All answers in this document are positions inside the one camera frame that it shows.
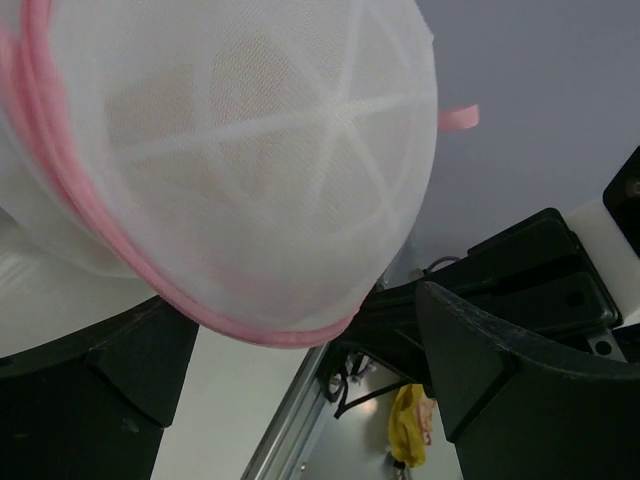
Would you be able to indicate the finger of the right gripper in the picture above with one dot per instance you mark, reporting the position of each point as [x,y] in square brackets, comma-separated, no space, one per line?
[386,330]

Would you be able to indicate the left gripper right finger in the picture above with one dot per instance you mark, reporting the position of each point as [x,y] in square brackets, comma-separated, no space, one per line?
[519,406]

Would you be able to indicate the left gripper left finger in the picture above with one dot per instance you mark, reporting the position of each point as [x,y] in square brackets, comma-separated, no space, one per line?
[94,404]

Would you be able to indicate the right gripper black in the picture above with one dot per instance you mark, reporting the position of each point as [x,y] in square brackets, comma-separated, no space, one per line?
[538,276]

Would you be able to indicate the pink zipper pull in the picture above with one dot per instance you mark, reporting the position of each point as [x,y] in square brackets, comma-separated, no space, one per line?
[458,119]

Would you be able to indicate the white mesh laundry bag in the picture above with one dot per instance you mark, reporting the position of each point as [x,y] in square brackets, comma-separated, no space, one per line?
[257,164]

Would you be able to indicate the yellow tag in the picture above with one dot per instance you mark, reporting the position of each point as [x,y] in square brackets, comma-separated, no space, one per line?
[410,425]

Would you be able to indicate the aluminium rail frame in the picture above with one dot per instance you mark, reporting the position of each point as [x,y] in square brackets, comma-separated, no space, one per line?
[293,432]

